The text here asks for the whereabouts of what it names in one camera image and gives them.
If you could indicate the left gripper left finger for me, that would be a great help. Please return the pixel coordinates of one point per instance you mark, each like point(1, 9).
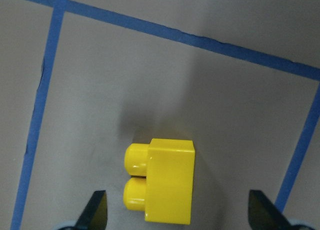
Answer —
point(95, 214)

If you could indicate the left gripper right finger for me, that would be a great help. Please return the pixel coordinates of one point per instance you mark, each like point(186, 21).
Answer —
point(262, 213)

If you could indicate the yellow toy block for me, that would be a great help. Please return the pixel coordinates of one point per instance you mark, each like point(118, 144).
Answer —
point(161, 182)

